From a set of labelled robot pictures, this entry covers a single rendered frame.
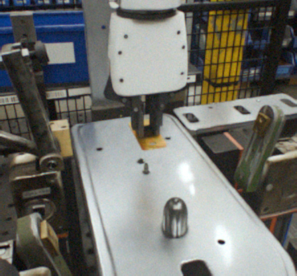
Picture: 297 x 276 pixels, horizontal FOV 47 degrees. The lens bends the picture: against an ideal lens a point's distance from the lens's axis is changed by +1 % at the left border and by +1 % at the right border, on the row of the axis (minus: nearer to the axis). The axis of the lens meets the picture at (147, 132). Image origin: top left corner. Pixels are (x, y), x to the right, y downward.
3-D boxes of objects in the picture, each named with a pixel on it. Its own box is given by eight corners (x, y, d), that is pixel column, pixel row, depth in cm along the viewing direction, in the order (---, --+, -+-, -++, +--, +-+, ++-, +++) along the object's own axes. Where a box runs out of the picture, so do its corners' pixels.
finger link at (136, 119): (120, 98, 45) (122, 141, 48) (144, 95, 45) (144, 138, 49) (115, 89, 47) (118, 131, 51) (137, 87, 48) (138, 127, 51)
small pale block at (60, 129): (89, 278, 71) (69, 128, 53) (72, 283, 70) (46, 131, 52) (87, 265, 74) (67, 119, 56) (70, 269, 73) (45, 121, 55)
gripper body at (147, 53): (111, 8, 37) (116, 102, 42) (197, 4, 39) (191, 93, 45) (99, -2, 43) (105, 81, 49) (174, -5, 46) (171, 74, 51)
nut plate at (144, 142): (168, 146, 48) (168, 139, 47) (142, 151, 47) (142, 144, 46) (150, 120, 55) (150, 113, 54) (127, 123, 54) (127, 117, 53)
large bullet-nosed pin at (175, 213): (189, 243, 43) (193, 204, 40) (166, 249, 43) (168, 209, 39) (180, 225, 46) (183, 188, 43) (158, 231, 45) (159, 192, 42)
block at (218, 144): (244, 252, 77) (266, 149, 63) (200, 264, 75) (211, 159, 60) (224, 223, 85) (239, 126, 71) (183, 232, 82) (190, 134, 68)
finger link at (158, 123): (156, 94, 46) (155, 136, 49) (178, 91, 47) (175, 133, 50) (148, 85, 49) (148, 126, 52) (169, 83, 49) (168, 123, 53)
